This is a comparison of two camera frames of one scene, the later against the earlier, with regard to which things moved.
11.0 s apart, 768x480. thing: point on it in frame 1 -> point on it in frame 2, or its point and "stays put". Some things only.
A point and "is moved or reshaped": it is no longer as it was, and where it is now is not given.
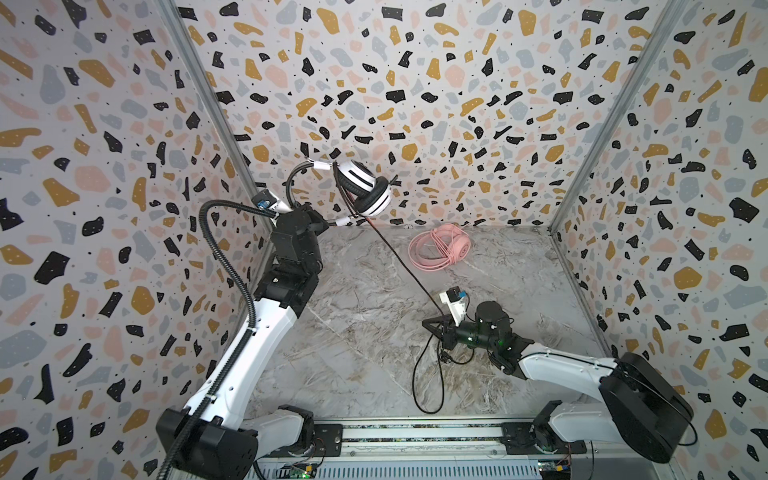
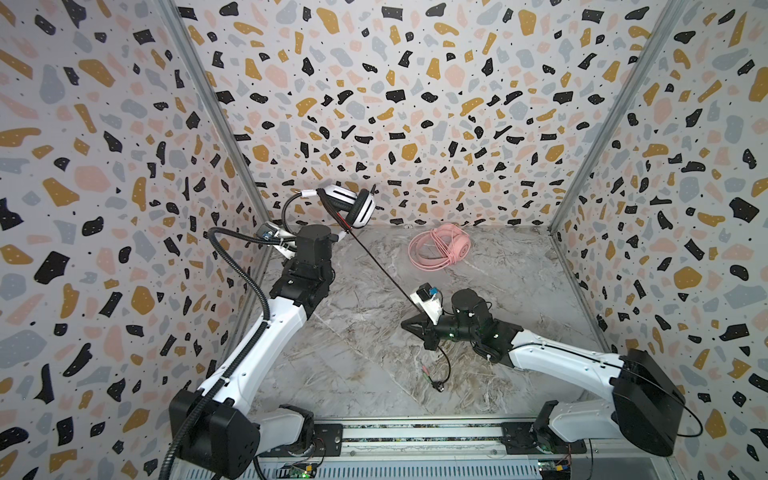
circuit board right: (555, 469) stays put
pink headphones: (439, 248) stays put
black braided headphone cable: (428, 290) -> (438, 384)
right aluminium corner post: (671, 13) stays put
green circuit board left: (302, 471) stays put
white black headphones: (359, 192) is moved or reshaped
